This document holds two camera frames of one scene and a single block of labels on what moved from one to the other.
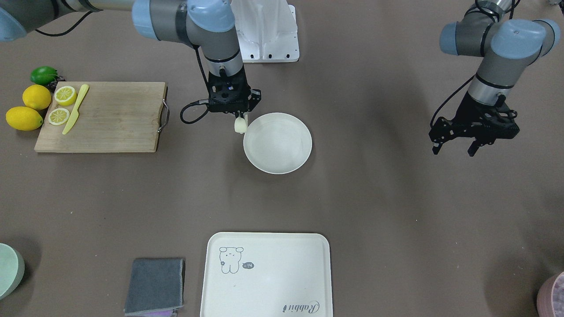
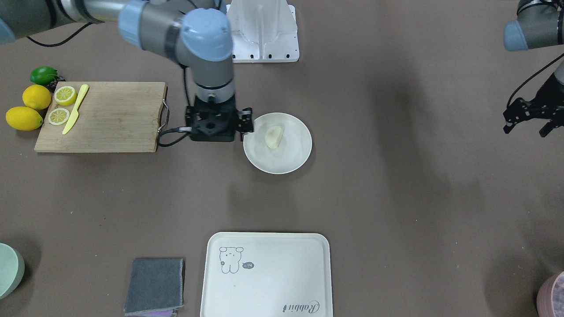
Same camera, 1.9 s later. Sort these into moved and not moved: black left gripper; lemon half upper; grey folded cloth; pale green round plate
Moved: black left gripper
Not moved: grey folded cloth; pale green round plate; lemon half upper
